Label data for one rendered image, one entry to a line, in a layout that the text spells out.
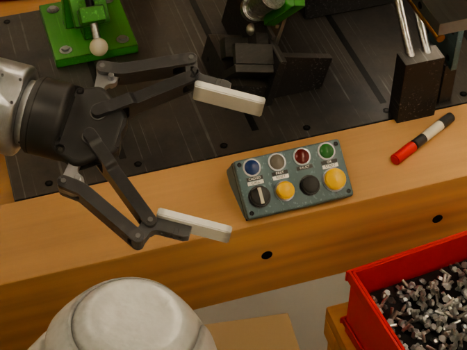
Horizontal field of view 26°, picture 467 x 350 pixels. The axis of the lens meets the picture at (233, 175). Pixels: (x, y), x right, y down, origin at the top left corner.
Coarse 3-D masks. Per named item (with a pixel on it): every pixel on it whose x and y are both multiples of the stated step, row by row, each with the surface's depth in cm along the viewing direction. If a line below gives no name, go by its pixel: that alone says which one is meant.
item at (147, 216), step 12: (84, 132) 94; (96, 132) 94; (96, 144) 94; (108, 156) 93; (108, 168) 93; (120, 168) 94; (108, 180) 95; (120, 180) 93; (120, 192) 94; (132, 192) 93; (132, 204) 92; (144, 204) 92; (144, 216) 92
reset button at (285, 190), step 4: (280, 184) 132; (284, 184) 132; (288, 184) 132; (292, 184) 133; (280, 188) 132; (284, 188) 132; (288, 188) 132; (292, 188) 132; (280, 192) 132; (284, 192) 132; (288, 192) 132; (292, 192) 132; (280, 196) 132; (284, 196) 132; (288, 196) 132; (292, 196) 133
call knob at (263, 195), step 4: (256, 188) 132; (260, 188) 132; (264, 188) 132; (252, 192) 132; (256, 192) 131; (260, 192) 132; (264, 192) 132; (268, 192) 132; (252, 196) 131; (256, 196) 131; (260, 196) 131; (264, 196) 132; (268, 196) 132; (252, 200) 132; (256, 200) 131; (260, 200) 131; (264, 200) 131; (268, 200) 132; (256, 204) 132; (260, 204) 131; (264, 204) 132
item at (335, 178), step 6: (336, 168) 134; (330, 174) 134; (336, 174) 134; (342, 174) 134; (324, 180) 134; (330, 180) 134; (336, 180) 134; (342, 180) 134; (330, 186) 134; (336, 186) 134; (342, 186) 134
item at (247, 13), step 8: (248, 0) 141; (256, 0) 139; (264, 0) 137; (272, 0) 137; (280, 0) 138; (240, 8) 143; (248, 8) 141; (256, 8) 140; (264, 8) 138; (272, 8) 137; (248, 16) 142; (256, 16) 142; (264, 16) 144
